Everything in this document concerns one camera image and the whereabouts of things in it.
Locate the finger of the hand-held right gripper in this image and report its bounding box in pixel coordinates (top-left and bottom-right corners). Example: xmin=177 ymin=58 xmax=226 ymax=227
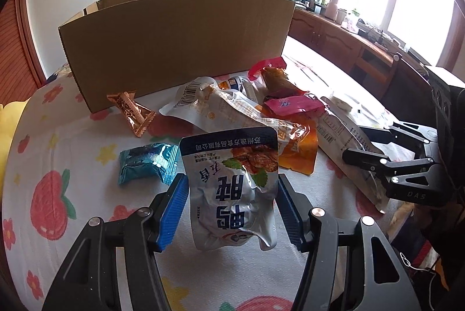
xmin=358 ymin=120 xmax=440 ymax=156
xmin=343 ymin=148 xmax=449 ymax=207

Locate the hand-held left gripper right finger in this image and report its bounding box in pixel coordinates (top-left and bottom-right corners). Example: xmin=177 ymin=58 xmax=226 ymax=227
xmin=278 ymin=173 xmax=431 ymax=311

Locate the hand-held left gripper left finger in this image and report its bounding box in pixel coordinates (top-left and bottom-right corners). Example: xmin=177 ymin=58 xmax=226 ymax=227
xmin=42 ymin=173 xmax=189 ymax=311

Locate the long white snack package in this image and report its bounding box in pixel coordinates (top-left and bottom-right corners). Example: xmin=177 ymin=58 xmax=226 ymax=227
xmin=316 ymin=96 xmax=390 ymax=214

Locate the teal snack packet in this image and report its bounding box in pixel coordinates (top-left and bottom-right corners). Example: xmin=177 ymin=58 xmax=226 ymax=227
xmin=118 ymin=143 xmax=180 ymax=186

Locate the silver blue snack pouch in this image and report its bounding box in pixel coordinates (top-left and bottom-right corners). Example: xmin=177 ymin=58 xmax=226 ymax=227
xmin=180 ymin=126 xmax=280 ymax=251

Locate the orange clear snack pouch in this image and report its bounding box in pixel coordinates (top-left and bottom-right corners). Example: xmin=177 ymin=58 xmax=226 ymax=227
xmin=232 ymin=108 xmax=318 ymax=175

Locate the silver barcode snack pouch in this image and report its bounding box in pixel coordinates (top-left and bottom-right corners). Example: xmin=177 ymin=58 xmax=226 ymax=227
xmin=159 ymin=77 xmax=269 ymax=132

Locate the cardboard box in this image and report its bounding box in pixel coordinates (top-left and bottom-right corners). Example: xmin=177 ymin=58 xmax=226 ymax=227
xmin=58 ymin=0 xmax=296 ymax=114

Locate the dark wooden chair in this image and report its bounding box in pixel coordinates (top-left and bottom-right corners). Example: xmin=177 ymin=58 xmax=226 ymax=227
xmin=381 ymin=53 xmax=438 ymax=125

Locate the floral bedsheet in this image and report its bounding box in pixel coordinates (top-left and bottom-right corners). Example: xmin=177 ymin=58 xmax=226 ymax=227
xmin=0 ymin=35 xmax=437 ymax=311

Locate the bronze candy bar wrapper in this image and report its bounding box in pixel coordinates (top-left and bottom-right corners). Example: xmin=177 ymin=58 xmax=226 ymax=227
xmin=106 ymin=90 xmax=157 ymax=138

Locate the wooden cabinet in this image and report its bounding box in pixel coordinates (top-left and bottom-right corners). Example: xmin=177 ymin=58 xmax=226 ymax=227
xmin=289 ymin=4 xmax=429 ymax=94

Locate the red sausage snack packet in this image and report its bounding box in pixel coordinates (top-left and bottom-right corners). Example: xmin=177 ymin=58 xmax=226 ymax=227
xmin=248 ymin=57 xmax=320 ymax=105

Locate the pink thermos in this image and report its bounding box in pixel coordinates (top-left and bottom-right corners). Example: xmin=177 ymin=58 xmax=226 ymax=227
xmin=325 ymin=0 xmax=340 ymax=20

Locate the wooden wardrobe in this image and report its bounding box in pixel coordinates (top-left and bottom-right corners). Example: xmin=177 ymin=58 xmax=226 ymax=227
xmin=0 ymin=0 xmax=46 ymax=105

